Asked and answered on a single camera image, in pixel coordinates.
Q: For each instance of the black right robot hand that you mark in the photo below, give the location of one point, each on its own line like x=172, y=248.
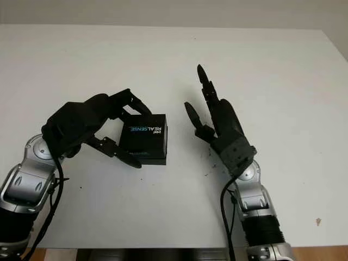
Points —
x=228, y=122

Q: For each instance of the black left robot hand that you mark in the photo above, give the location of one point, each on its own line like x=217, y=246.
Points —
x=99, y=111

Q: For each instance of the black RealSense box lid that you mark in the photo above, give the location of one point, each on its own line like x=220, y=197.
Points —
x=146, y=141

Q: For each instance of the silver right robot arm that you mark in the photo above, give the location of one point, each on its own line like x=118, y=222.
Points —
x=253, y=195

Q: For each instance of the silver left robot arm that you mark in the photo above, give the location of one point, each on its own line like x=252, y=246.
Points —
x=24, y=182

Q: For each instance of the dark grey robot body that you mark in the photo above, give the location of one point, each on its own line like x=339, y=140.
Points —
x=152, y=257

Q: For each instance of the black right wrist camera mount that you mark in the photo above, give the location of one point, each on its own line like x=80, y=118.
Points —
x=236, y=157

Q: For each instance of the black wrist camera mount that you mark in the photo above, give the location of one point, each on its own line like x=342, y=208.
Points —
x=236, y=157
x=65, y=127

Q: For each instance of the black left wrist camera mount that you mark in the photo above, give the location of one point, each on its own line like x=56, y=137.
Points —
x=65, y=127

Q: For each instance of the black camera box base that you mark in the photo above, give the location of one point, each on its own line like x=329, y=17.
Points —
x=156, y=162

